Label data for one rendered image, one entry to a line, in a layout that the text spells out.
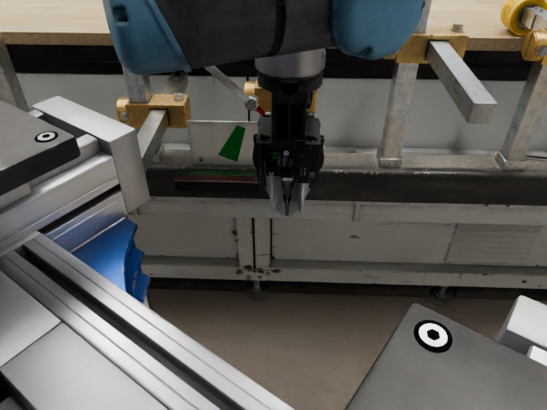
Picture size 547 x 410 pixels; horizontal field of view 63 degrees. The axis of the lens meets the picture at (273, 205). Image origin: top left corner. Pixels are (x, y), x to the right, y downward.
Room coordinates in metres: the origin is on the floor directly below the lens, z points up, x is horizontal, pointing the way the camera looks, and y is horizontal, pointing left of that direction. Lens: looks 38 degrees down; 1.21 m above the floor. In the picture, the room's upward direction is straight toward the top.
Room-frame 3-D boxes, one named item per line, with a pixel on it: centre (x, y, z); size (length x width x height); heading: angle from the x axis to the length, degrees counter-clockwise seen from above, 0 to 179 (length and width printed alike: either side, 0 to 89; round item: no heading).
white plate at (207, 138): (0.78, 0.04, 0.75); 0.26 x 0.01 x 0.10; 88
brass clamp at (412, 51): (0.80, -0.26, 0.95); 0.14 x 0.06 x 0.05; 88
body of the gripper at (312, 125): (0.46, -0.02, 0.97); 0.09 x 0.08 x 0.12; 178
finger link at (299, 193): (0.47, -0.03, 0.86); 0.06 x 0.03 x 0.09; 178
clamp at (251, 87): (0.81, -0.01, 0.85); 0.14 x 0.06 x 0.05; 88
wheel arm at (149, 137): (0.77, 0.22, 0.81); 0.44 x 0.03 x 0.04; 178
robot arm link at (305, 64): (0.47, -0.02, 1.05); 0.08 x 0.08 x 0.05
